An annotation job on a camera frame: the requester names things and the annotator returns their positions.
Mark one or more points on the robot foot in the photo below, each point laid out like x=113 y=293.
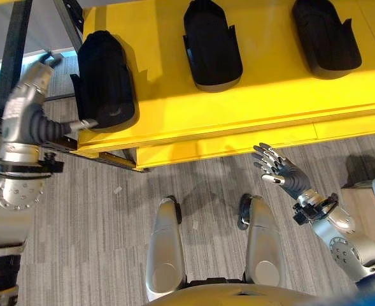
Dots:
x=245 y=210
x=176 y=208

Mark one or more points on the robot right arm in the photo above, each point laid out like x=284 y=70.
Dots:
x=344 y=250

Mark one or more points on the black metal shelf frame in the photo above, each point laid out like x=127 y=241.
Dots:
x=13 y=41

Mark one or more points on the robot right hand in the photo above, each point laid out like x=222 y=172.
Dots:
x=289 y=175

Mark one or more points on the yellow shelf board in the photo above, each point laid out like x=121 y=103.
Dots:
x=270 y=105

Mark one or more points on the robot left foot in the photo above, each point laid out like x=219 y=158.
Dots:
x=176 y=208

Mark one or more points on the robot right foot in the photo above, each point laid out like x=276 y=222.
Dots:
x=245 y=210

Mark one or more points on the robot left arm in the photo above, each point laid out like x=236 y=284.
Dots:
x=12 y=223

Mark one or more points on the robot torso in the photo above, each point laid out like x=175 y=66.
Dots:
x=238 y=294

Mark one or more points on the black sole-shaped part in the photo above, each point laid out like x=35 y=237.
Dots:
x=104 y=76
x=325 y=38
x=211 y=44

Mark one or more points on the robot right leg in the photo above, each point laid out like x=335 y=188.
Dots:
x=265 y=242

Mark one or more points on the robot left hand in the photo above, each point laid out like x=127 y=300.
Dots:
x=21 y=108

